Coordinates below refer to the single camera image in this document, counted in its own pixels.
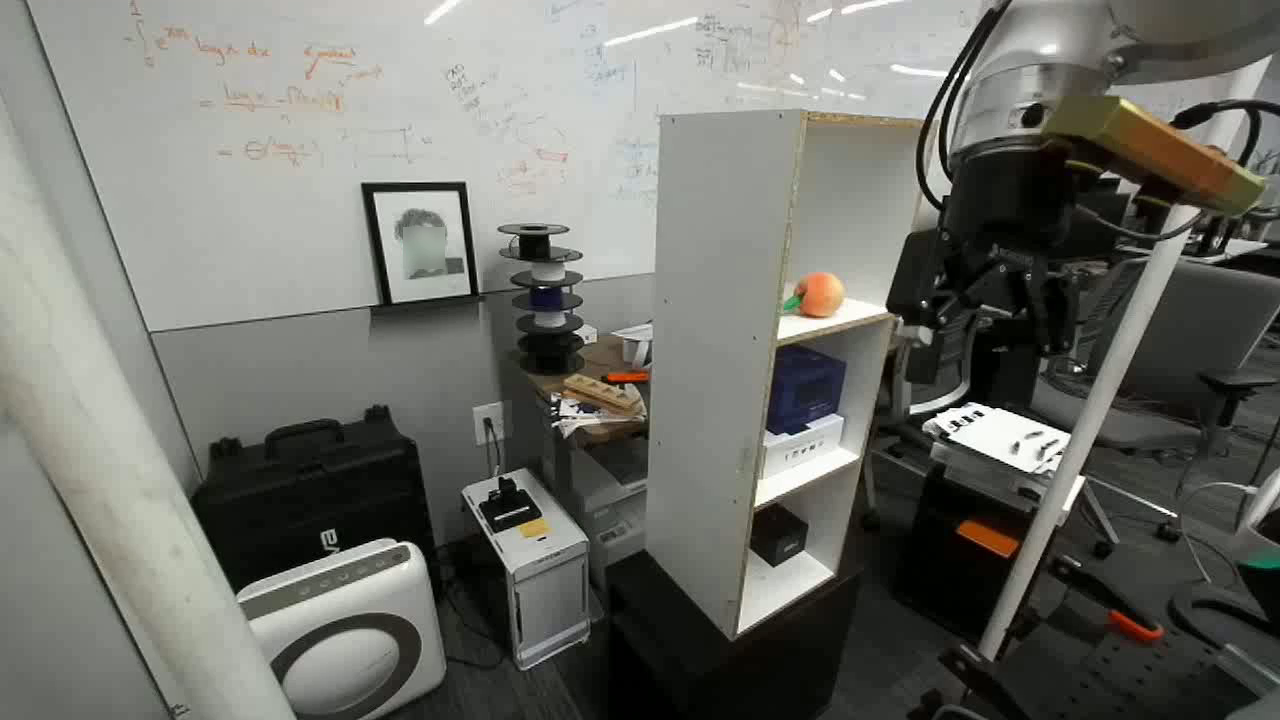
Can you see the orange peach with green leaf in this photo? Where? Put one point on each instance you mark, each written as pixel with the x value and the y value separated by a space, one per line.
pixel 821 293

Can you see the white wall outlet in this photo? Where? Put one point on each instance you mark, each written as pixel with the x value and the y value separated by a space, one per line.
pixel 488 422

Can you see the cluttered side table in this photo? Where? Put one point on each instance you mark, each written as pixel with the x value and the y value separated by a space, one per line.
pixel 602 465

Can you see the white air purifier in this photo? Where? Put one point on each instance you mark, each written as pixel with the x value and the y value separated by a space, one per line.
pixel 340 624

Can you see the framed portrait picture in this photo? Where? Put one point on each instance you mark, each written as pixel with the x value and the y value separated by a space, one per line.
pixel 423 245

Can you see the blue filament spool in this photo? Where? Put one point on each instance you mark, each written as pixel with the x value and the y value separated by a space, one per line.
pixel 551 314

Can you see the yellow wrist camera box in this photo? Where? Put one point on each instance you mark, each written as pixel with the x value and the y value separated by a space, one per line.
pixel 1152 151

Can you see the thick white pole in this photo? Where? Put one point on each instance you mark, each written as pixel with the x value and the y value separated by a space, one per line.
pixel 120 505

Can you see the empty black filament spool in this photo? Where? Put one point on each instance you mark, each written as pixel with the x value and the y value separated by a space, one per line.
pixel 537 243

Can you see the small white cabinet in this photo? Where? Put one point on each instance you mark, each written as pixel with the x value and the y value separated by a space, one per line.
pixel 541 595

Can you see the flat white box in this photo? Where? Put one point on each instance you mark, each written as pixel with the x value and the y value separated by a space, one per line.
pixel 803 444

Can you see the blue box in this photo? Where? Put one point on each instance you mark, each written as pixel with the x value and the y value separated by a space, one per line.
pixel 807 385

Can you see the brown wooden item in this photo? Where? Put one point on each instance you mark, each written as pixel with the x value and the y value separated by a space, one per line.
pixel 602 393

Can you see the grey office chair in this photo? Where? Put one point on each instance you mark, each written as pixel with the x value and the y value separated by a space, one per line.
pixel 1186 345

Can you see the white printed sheet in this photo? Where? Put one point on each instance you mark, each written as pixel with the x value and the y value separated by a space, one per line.
pixel 1000 438

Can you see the white wooden shelf unit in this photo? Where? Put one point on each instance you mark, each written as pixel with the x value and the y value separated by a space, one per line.
pixel 712 362

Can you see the black pedestal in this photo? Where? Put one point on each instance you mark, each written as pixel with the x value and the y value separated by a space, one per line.
pixel 723 666

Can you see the small black box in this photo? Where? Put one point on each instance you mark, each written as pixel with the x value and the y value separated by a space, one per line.
pixel 778 534

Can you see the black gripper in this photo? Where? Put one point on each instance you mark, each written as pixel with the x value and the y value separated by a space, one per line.
pixel 1007 213

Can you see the black box with orange patch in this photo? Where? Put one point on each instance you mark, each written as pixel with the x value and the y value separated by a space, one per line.
pixel 964 561

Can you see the whiteboard with writing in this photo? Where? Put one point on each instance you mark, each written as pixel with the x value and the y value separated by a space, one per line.
pixel 266 135

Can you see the black hard carrying case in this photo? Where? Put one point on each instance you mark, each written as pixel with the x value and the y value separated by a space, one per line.
pixel 313 493

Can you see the grey filament spool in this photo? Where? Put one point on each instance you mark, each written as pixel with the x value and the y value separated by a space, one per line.
pixel 546 281

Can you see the thin white pole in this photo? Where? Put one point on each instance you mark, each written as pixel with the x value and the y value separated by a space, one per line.
pixel 1086 426

